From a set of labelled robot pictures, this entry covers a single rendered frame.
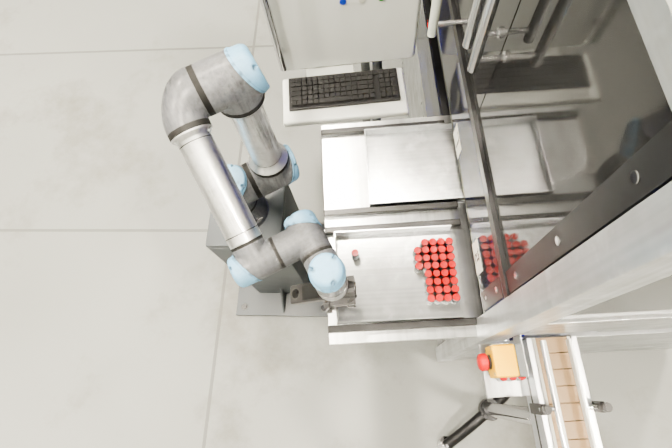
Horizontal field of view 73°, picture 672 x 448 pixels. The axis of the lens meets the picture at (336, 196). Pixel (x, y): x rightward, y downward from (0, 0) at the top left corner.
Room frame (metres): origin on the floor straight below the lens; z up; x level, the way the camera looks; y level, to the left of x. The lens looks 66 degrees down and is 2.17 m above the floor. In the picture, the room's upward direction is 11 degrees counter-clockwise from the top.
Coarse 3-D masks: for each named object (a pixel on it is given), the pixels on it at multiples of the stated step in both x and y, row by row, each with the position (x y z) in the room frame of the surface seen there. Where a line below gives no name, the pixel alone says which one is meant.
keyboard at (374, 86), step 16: (288, 80) 1.09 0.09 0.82; (304, 80) 1.06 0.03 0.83; (320, 80) 1.05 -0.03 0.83; (336, 80) 1.04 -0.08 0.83; (352, 80) 1.02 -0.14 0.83; (368, 80) 1.01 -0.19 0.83; (384, 80) 1.00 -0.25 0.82; (304, 96) 0.99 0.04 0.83; (320, 96) 0.98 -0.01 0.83; (336, 96) 0.97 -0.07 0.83; (352, 96) 0.96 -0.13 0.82; (368, 96) 0.94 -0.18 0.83; (384, 96) 0.93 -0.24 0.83
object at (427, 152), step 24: (384, 144) 0.71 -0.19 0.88; (408, 144) 0.69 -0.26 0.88; (432, 144) 0.68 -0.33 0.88; (384, 168) 0.63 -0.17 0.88; (408, 168) 0.61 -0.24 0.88; (432, 168) 0.59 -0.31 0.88; (456, 168) 0.58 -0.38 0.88; (384, 192) 0.55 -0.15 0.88; (408, 192) 0.53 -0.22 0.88; (432, 192) 0.51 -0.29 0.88; (456, 192) 0.50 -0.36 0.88
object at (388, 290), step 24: (336, 240) 0.42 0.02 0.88; (360, 240) 0.41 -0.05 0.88; (384, 240) 0.39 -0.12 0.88; (408, 240) 0.38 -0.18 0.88; (360, 264) 0.34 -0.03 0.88; (384, 264) 0.32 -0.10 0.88; (408, 264) 0.31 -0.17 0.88; (360, 288) 0.27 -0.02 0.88; (384, 288) 0.26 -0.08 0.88; (408, 288) 0.24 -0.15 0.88; (336, 312) 0.21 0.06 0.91; (360, 312) 0.20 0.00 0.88; (384, 312) 0.19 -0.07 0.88; (408, 312) 0.18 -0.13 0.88; (432, 312) 0.17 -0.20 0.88; (456, 312) 0.15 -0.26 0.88
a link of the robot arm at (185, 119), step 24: (168, 96) 0.62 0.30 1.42; (192, 96) 0.61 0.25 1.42; (168, 120) 0.58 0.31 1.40; (192, 120) 0.57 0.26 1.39; (192, 144) 0.53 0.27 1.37; (216, 144) 0.55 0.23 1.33; (192, 168) 0.49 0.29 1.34; (216, 168) 0.48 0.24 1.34; (216, 192) 0.43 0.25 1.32; (240, 192) 0.44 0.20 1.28; (216, 216) 0.39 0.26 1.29; (240, 216) 0.38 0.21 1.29; (240, 240) 0.34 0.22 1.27; (264, 240) 0.34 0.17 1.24; (240, 264) 0.29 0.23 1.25; (264, 264) 0.28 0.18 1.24
